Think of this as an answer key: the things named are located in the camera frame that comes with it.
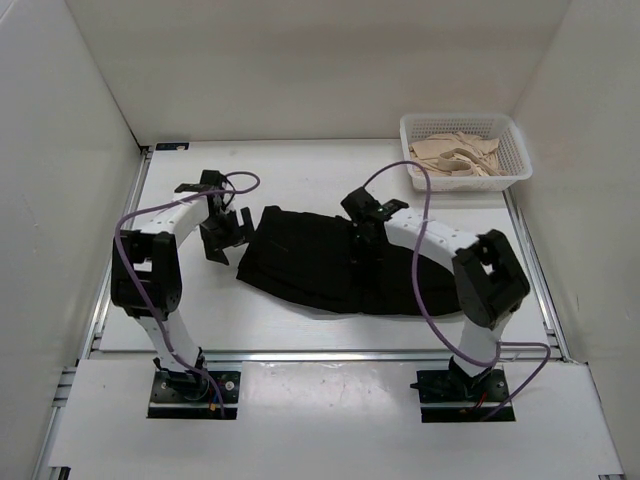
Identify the black trousers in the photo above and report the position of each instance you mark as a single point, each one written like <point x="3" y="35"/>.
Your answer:
<point x="307" y="259"/>

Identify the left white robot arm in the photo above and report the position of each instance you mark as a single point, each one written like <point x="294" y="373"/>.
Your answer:
<point x="146" y="280"/>

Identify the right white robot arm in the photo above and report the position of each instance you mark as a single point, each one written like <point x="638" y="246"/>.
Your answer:
<point x="489" y="281"/>

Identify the white plastic basket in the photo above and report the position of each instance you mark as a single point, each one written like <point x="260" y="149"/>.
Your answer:
<point x="512" y="154"/>

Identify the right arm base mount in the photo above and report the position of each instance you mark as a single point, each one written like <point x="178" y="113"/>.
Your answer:
<point x="442" y="402"/>

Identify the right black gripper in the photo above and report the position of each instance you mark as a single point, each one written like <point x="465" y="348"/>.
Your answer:
<point x="358" y="256"/>

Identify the aluminium front rail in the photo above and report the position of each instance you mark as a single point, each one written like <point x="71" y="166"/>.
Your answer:
<point x="329" y="356"/>

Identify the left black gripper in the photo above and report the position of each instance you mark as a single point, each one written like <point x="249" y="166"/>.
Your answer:
<point x="213" y="246"/>

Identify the dark label sticker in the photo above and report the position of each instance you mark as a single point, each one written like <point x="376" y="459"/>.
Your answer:
<point x="172" y="146"/>

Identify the beige trousers in basket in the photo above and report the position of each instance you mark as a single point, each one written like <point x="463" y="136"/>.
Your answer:
<point x="457" y="155"/>

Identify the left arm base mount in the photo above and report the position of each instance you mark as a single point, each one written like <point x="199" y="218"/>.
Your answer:
<point x="188" y="396"/>

